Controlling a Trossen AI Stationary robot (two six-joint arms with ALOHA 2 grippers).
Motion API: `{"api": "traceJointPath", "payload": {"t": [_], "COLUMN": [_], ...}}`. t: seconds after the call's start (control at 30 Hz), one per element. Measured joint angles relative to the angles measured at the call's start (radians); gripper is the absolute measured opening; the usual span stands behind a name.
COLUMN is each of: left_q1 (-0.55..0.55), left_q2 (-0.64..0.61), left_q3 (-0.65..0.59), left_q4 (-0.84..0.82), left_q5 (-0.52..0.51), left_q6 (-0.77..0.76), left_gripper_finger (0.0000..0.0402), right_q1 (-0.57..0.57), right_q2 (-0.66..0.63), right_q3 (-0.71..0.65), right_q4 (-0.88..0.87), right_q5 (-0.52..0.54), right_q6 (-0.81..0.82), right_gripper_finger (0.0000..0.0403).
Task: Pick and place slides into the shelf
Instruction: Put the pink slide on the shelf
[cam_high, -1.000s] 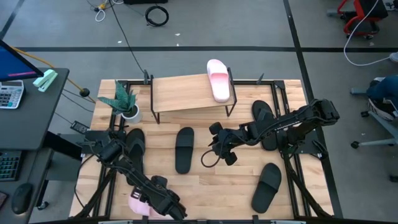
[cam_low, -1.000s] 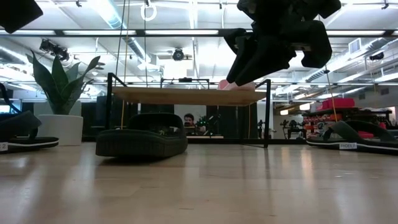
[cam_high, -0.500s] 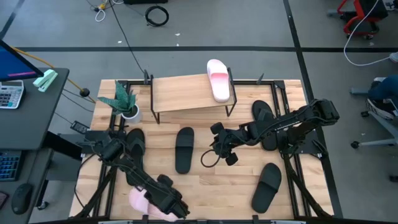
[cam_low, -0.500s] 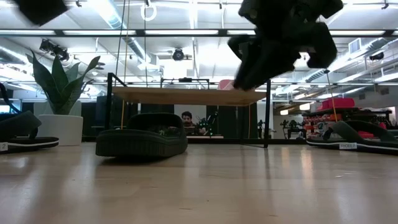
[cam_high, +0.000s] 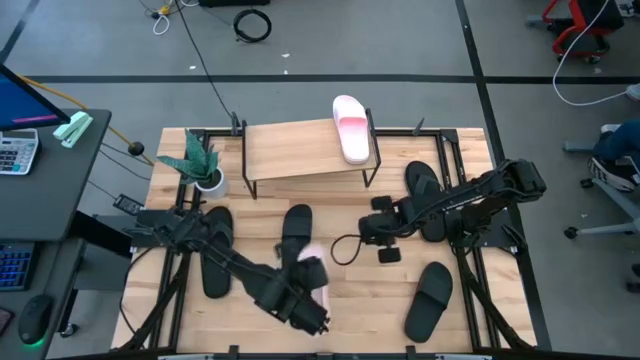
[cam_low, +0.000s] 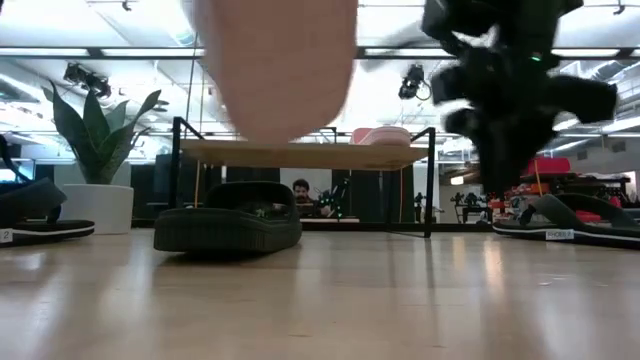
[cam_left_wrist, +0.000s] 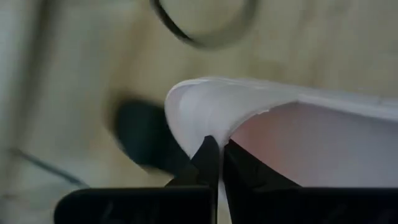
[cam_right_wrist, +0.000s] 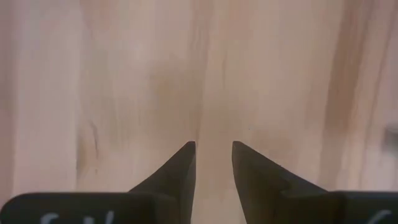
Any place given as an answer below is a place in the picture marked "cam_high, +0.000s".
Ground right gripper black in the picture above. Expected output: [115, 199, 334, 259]
[358, 195, 404, 265]

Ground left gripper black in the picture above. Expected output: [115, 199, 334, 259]
[287, 255, 332, 337]

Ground pink slide sandal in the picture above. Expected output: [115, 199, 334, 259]
[332, 94, 372, 166]
[296, 243, 332, 324]

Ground black slide sandal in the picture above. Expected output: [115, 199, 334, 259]
[201, 205, 235, 300]
[281, 203, 314, 274]
[403, 261, 454, 344]

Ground wooden shelf black metal legs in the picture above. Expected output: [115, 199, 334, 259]
[240, 107, 383, 200]

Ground grey lower desk shelf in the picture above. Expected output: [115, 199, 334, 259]
[0, 238, 86, 360]

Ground black flip-flop sandal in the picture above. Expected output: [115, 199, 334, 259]
[404, 160, 449, 244]

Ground green plant in white pot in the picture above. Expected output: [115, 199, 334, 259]
[157, 128, 230, 199]

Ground black power adapter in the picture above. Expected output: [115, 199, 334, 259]
[113, 193, 147, 217]

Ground grey office chair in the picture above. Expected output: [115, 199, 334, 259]
[563, 124, 640, 240]

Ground person's leg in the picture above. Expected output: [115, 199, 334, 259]
[594, 118, 640, 162]

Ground black desk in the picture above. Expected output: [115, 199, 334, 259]
[0, 108, 113, 244]

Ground black box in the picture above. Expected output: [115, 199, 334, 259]
[198, 0, 271, 8]

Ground mint green stapler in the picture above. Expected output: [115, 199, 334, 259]
[52, 111, 94, 149]

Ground black computer mouse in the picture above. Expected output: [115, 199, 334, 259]
[18, 293, 55, 346]

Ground backlit black keyboard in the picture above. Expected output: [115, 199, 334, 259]
[0, 243, 35, 292]

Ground red and black chair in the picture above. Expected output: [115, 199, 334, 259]
[527, 0, 625, 64]

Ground grey calculator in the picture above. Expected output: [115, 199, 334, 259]
[0, 128, 40, 176]

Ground computer monitor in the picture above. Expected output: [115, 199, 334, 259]
[0, 63, 71, 132]

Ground black cable loop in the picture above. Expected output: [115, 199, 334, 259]
[330, 233, 362, 267]

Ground black metal table frame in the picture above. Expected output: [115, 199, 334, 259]
[119, 127, 551, 360]

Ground long white cable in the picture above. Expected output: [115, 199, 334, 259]
[552, 0, 640, 107]

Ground long black floor cable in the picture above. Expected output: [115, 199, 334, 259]
[172, 0, 236, 124]

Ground coiled black cable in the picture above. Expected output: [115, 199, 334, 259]
[232, 8, 273, 44]

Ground white and yellow cable bundle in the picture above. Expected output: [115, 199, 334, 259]
[139, 0, 200, 36]

